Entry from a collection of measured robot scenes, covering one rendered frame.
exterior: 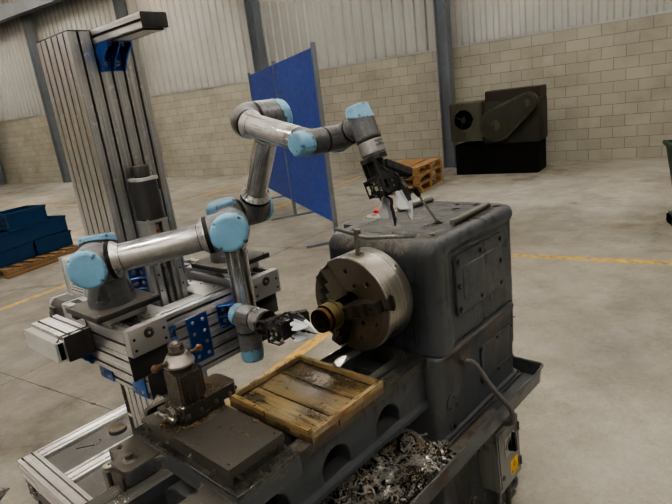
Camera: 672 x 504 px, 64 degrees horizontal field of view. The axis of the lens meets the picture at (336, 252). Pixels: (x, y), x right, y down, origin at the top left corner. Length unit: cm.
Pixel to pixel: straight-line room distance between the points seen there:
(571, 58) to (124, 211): 1011
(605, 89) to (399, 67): 416
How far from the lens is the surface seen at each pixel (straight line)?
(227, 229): 164
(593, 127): 1144
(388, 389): 169
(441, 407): 192
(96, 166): 206
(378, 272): 164
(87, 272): 172
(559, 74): 1148
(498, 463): 228
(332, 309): 163
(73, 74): 207
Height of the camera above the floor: 171
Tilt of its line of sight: 16 degrees down
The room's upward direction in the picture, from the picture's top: 7 degrees counter-clockwise
